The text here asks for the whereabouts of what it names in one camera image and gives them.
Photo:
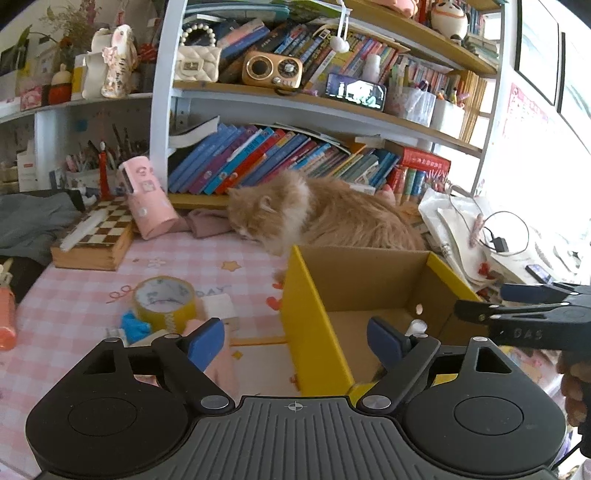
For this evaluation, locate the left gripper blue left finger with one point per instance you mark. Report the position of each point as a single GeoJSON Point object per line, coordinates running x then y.
{"type": "Point", "coordinates": [205, 339]}

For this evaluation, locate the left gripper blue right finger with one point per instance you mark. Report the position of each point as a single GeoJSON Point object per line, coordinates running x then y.
{"type": "Point", "coordinates": [387, 343]}

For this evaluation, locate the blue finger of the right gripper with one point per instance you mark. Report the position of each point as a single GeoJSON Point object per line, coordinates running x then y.
{"type": "Point", "coordinates": [545, 293]}
{"type": "Point", "coordinates": [507, 317]}

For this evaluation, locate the white pump bottle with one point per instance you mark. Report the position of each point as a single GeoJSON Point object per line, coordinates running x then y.
{"type": "Point", "coordinates": [417, 328]}

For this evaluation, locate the white usb charger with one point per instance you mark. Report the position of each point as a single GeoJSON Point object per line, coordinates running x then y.
{"type": "Point", "coordinates": [220, 306]}

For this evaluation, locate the yellow tape roll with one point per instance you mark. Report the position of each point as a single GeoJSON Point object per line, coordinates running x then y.
{"type": "Point", "coordinates": [166, 303]}

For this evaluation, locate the blue block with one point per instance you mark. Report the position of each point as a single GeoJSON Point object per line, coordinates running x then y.
{"type": "Point", "coordinates": [134, 329]}

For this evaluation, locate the person's right hand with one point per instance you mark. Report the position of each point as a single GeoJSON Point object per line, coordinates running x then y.
{"type": "Point", "coordinates": [574, 377]}

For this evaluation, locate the stack of papers and bags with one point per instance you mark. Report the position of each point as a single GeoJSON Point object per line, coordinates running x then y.
{"type": "Point", "coordinates": [488, 246]}

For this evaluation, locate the yellow cardboard box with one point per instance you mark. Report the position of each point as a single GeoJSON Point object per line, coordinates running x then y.
{"type": "Point", "coordinates": [330, 294]}

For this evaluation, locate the pink cloth by cat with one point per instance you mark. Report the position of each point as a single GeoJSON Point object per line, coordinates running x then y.
{"type": "Point", "coordinates": [202, 223]}

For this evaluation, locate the pink checkered table mat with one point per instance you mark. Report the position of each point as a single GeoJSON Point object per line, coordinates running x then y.
{"type": "Point", "coordinates": [67, 312]}

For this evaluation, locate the wooden chess board box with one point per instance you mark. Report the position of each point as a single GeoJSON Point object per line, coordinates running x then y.
{"type": "Point", "coordinates": [103, 247]}

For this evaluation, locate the pink cylindrical humidifier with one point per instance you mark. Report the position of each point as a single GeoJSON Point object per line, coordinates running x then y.
{"type": "Point", "coordinates": [148, 203]}

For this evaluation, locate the orange fluffy cat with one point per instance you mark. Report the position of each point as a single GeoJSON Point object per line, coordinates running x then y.
{"type": "Point", "coordinates": [294, 209]}

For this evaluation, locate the white plastic case on chessboard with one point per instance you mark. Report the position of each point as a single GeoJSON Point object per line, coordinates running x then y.
{"type": "Point", "coordinates": [83, 229]}

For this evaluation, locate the red book box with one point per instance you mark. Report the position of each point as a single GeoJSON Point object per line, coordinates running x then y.
{"type": "Point", "coordinates": [424, 161]}

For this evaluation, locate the red tassel ornament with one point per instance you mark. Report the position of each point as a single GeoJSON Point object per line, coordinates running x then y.
{"type": "Point", "coordinates": [105, 191]}

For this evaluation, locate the row of lower shelf books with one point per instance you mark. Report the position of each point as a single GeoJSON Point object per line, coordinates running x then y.
{"type": "Point", "coordinates": [214, 157]}

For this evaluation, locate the orange pink spray bottle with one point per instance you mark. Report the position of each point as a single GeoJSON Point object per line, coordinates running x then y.
{"type": "Point", "coordinates": [8, 333]}

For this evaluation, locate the grey cloth pile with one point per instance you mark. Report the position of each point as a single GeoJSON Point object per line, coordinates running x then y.
{"type": "Point", "coordinates": [30, 224]}

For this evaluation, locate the smartphone on shelf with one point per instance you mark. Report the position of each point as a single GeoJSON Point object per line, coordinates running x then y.
{"type": "Point", "coordinates": [356, 91]}

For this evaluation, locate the cream quilted handbag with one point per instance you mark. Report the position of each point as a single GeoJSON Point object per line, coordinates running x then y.
{"type": "Point", "coordinates": [197, 63]}

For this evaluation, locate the panda plush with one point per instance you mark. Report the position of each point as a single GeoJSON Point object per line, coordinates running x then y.
{"type": "Point", "coordinates": [449, 20]}

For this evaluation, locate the wooden retro radio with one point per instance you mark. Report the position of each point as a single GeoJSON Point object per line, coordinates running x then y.
{"type": "Point", "coordinates": [270, 70]}

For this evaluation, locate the white rabbit figurine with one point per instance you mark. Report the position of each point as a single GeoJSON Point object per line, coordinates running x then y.
{"type": "Point", "coordinates": [112, 61]}

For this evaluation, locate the white bookshelf frame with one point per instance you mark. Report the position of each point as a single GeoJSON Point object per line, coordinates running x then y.
{"type": "Point", "coordinates": [380, 42]}

